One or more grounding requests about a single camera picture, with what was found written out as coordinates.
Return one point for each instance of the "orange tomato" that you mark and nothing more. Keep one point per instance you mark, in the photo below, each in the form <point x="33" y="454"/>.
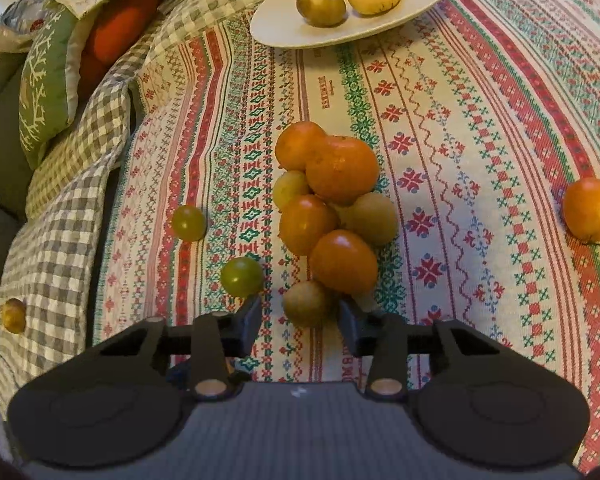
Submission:
<point x="342" y="260"/>
<point x="305" y="222"/>

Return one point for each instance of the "pale yellow-green fruit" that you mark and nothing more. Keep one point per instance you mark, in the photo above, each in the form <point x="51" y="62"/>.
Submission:
<point x="372" y="217"/>
<point x="287" y="190"/>

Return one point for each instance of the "brownish yellow fruit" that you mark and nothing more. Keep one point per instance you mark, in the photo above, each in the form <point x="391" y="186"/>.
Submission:
<point x="307" y="302"/>

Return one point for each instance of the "small yellow fruit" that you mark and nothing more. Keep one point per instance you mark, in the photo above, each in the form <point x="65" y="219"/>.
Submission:
<point x="13" y="316"/>

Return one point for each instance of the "orange fruit with stem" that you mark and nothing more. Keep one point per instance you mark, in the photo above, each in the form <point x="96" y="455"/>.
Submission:
<point x="590" y="210"/>

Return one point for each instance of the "white plate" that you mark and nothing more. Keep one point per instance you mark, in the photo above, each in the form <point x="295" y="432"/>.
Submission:
<point x="290" y="30"/>

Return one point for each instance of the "green snowflake pillow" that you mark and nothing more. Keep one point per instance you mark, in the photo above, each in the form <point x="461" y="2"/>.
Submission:
<point x="45" y="85"/>

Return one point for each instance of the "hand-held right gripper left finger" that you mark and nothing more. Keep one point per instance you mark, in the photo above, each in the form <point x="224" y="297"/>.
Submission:
<point x="250" y="325"/>

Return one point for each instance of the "green grape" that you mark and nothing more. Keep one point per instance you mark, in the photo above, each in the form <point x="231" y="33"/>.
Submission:
<point x="242" y="276"/>
<point x="190" y="222"/>

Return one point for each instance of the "grey checkered blanket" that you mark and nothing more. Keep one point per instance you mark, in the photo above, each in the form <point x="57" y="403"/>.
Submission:
<point x="55" y="260"/>

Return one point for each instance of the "brown-green round fruit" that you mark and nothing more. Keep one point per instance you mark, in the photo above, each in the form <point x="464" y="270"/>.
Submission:
<point x="321" y="6"/>

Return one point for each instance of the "crinkled plastic bag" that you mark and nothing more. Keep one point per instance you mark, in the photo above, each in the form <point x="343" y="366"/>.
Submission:
<point x="20" y="20"/>

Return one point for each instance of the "large orange mandarin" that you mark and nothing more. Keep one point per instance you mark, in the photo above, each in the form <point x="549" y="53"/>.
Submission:
<point x="342" y="170"/>

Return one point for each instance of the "orange plush cushion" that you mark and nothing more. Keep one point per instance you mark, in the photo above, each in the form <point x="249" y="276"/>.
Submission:
<point x="115" y="30"/>

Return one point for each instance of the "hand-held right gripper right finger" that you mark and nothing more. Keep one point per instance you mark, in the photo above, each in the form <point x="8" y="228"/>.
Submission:
<point x="350" y="327"/>

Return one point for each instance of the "embroidered patterned blanket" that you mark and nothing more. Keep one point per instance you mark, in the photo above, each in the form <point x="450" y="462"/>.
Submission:
<point x="480" y="110"/>

